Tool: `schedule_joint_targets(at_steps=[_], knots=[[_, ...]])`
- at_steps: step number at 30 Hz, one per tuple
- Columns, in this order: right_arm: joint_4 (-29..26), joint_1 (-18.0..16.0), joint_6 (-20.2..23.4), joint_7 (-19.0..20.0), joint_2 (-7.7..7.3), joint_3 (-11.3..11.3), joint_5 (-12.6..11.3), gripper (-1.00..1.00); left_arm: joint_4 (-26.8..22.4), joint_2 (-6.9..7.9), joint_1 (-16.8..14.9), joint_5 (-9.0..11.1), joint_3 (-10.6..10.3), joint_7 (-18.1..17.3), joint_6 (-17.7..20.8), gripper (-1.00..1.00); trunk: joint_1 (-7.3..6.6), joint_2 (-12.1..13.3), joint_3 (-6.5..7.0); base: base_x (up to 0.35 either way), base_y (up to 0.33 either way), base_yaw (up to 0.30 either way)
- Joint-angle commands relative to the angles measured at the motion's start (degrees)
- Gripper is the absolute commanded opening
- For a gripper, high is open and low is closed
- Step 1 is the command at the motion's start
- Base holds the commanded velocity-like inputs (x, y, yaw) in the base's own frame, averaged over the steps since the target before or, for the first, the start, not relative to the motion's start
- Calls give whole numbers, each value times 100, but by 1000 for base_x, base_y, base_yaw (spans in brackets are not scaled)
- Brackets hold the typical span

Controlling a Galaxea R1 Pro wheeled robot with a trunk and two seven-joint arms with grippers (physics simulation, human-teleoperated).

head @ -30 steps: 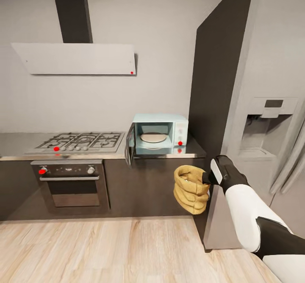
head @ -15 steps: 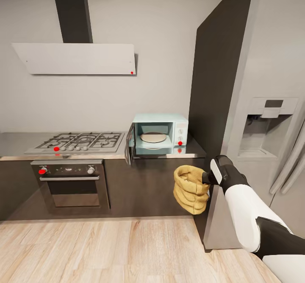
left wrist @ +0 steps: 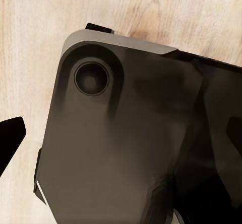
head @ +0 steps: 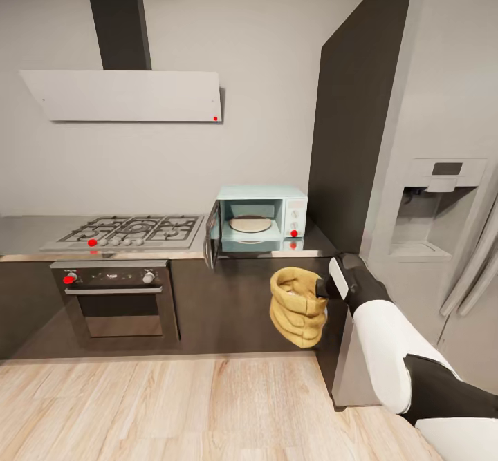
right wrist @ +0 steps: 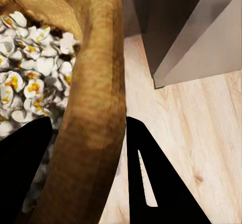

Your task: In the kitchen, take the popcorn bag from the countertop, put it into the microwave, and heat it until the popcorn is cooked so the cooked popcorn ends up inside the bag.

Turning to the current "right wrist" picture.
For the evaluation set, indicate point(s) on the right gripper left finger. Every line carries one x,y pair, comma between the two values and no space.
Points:
21,154

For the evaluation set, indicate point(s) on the popcorn bag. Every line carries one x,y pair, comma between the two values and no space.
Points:
89,145

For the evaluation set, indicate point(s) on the fridge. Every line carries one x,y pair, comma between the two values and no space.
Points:
187,40

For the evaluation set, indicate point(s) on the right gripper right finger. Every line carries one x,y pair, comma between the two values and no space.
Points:
176,204

